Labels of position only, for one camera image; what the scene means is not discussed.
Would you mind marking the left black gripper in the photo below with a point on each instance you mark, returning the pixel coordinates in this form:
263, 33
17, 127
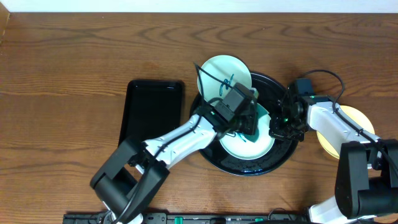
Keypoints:
249, 123

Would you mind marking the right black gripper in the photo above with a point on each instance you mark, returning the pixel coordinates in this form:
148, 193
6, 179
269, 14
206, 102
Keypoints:
276, 119

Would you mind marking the light blue plate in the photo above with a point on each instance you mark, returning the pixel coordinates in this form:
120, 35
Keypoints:
238, 146
230, 70

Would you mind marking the light blue plate top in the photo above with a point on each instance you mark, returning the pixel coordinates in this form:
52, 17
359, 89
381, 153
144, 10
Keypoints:
230, 70

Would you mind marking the yellow plate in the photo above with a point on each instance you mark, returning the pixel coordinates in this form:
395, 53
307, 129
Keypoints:
358, 117

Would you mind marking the green scrubbing sponge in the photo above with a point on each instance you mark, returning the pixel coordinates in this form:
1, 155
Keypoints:
252, 138

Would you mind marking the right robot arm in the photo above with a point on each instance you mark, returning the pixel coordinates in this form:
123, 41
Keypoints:
366, 180

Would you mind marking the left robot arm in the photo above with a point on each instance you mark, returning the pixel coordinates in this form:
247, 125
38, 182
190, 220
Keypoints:
128, 181

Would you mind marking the black rectangular tray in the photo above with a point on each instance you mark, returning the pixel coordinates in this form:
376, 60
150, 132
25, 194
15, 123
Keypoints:
152, 108

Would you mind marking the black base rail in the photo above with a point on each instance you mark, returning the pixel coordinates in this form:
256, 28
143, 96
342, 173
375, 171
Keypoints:
163, 218

